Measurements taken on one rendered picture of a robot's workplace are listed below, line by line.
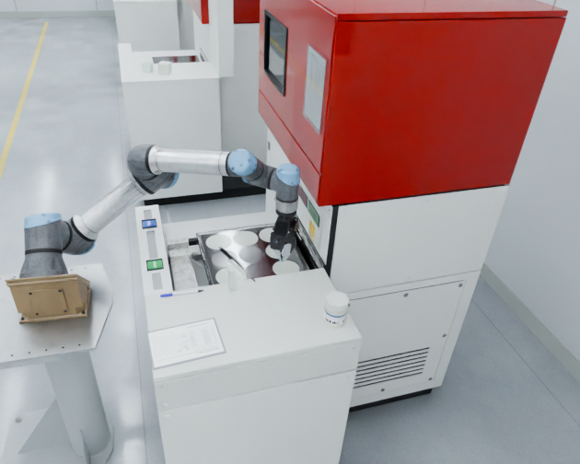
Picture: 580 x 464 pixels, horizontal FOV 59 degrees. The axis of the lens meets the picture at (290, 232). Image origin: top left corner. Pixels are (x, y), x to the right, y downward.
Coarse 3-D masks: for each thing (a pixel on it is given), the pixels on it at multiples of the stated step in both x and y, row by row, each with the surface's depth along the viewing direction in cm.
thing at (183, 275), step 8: (168, 256) 199; (176, 264) 192; (184, 264) 193; (176, 272) 189; (184, 272) 189; (192, 272) 189; (176, 280) 185; (184, 280) 185; (192, 280) 186; (176, 288) 182; (184, 288) 182
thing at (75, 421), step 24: (72, 360) 186; (72, 384) 192; (96, 384) 205; (48, 408) 208; (72, 408) 199; (96, 408) 207; (24, 432) 227; (48, 432) 216; (72, 432) 209; (96, 432) 213; (24, 456) 218; (48, 456) 219; (72, 456) 219; (96, 456) 220
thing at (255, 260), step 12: (252, 228) 211; (264, 228) 211; (204, 240) 202; (204, 252) 197; (216, 252) 197; (228, 252) 197; (240, 252) 197; (252, 252) 198; (264, 252) 198; (216, 264) 191; (228, 264) 191; (252, 264) 192; (264, 264) 192; (300, 264) 193; (252, 276) 186; (264, 276) 186
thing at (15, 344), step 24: (96, 264) 199; (0, 288) 186; (96, 288) 188; (0, 312) 176; (96, 312) 178; (0, 336) 167; (24, 336) 168; (48, 336) 168; (72, 336) 169; (96, 336) 169; (0, 360) 159; (24, 360) 161; (48, 360) 164
